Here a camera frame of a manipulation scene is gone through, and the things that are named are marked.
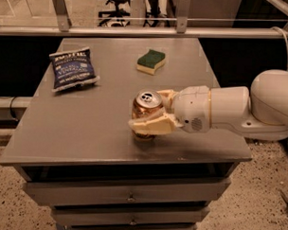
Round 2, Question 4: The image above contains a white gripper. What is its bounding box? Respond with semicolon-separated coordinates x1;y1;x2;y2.
129;86;211;135

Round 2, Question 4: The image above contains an orange soda can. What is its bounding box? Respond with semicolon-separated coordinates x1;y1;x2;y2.
130;88;164;142

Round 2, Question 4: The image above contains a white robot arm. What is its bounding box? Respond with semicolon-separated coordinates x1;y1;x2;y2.
129;69;288;140

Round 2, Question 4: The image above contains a green and yellow sponge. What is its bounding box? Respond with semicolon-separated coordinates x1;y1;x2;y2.
136;49;166;75

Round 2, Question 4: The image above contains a grey drawer cabinet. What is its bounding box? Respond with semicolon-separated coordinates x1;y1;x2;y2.
0;31;258;230

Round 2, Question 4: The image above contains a blue chip bag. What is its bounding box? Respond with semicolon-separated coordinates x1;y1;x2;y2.
49;46;99;92

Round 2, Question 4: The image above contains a middle grey drawer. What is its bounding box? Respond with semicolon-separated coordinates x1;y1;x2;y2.
51;206;209;226

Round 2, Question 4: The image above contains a black office chair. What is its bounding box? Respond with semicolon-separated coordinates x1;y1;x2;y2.
99;0;161;27

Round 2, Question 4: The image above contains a top grey drawer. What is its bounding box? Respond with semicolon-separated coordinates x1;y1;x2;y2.
23;178;231;206

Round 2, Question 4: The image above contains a metal window rail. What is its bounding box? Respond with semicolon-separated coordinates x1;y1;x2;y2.
0;26;283;39

